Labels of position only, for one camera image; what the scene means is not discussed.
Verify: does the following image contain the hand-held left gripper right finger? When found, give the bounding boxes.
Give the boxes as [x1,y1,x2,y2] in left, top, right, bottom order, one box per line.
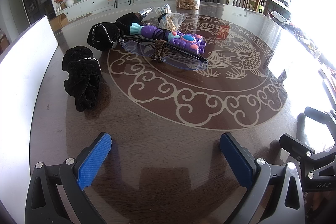
[219,132,305,224]

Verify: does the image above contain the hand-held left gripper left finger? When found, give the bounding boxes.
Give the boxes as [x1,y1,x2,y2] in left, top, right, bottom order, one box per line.
[25,132,113,224]

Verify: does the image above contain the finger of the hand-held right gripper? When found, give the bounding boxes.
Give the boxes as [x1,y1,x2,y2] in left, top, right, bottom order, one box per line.
[279,133,336,191]
[298,107,336,132]

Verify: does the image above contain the plain black velvet scrunchie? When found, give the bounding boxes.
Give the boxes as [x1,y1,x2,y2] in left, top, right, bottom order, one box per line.
[62,47,102,112]

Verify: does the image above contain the white storage box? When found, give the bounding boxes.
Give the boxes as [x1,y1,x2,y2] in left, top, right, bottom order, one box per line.
[0,15,59,214]

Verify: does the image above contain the black scrunchie with white stitching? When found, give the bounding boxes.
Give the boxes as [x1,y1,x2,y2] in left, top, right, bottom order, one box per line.
[87,12,143,51]

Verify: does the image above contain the brown hair tie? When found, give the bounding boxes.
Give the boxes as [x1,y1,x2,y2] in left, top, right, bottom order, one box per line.
[150,40,168,62]

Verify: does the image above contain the purple plastic toy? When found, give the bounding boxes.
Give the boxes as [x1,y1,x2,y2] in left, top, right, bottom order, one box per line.
[129,22,206,54]

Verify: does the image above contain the bag of cotton swabs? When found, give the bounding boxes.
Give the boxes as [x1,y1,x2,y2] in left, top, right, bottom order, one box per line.
[154,4,187,31]

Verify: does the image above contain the wooden side table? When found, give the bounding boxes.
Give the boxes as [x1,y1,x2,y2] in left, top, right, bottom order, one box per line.
[259,0,292,21]

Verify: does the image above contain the yellow green stool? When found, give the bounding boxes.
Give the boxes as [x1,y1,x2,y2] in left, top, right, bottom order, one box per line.
[248,0,264,13]

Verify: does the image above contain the cardboard box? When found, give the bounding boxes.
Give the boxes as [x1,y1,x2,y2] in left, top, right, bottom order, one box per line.
[50,13,69,31]

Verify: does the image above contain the white television cabinet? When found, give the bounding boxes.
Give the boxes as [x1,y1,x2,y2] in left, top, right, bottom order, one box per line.
[55,0,174,17]

